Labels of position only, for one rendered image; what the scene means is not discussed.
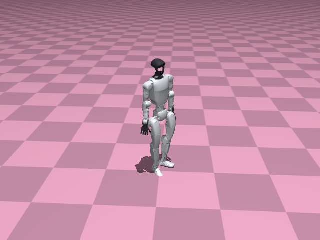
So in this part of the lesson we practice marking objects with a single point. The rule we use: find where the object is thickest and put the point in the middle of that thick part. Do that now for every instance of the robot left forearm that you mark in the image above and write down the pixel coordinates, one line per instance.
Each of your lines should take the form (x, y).
(170, 103)

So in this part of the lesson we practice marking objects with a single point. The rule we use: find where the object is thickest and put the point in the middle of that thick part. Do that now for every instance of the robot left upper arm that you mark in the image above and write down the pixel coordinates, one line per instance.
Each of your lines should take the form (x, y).
(171, 92)

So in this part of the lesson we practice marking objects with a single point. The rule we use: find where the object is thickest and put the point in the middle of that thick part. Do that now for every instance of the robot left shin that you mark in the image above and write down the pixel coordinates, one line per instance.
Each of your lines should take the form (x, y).
(165, 149)

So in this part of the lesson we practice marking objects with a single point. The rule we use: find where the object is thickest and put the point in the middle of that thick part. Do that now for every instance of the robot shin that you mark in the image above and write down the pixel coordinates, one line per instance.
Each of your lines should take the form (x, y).
(155, 154)
(165, 149)

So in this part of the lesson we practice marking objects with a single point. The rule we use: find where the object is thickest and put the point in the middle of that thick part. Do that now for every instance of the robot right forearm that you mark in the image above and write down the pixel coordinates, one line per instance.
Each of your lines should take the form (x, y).
(145, 110)

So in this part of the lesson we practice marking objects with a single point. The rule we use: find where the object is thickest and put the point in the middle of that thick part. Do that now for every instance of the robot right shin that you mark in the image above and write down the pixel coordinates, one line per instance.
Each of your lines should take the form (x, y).
(155, 154)

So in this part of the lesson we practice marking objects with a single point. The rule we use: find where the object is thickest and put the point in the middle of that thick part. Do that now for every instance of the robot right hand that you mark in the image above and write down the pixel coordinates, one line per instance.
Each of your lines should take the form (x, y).
(145, 128)

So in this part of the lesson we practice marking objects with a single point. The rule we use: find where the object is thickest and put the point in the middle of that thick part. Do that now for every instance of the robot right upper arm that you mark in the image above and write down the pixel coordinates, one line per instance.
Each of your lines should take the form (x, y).
(147, 87)

